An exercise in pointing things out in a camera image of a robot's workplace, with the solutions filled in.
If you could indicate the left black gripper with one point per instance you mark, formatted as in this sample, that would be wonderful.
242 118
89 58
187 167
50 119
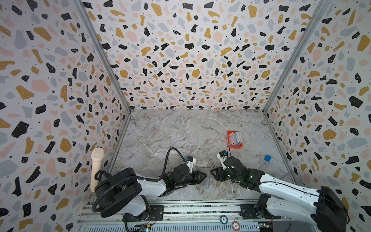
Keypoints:
194 176

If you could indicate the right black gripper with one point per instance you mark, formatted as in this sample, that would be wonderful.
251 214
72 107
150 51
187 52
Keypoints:
223 174

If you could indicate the beige leather card holder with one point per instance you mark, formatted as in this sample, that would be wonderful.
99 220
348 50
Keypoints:
206 182

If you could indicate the red card tray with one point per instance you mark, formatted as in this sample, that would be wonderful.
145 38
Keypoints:
233 146

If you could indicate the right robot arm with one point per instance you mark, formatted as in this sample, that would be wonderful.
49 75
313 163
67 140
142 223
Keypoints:
319 207

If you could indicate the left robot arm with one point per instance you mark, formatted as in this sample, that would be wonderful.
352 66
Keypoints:
127 192

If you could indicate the stack of cards in tray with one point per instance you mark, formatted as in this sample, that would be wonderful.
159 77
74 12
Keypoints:
235 138

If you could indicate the blue tag on table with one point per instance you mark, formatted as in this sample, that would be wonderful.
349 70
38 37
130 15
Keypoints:
267 158

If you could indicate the red round sticker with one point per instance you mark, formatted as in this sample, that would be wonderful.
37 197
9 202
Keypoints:
236 226

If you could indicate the beige microphone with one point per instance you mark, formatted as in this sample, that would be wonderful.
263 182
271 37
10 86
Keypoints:
96 157

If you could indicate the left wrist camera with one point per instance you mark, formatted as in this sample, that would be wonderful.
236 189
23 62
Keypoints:
190 162

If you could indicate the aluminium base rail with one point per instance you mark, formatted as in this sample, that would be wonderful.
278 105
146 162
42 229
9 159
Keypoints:
193 216

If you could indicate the round sticker on rail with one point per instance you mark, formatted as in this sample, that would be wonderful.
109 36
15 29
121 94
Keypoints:
223 219

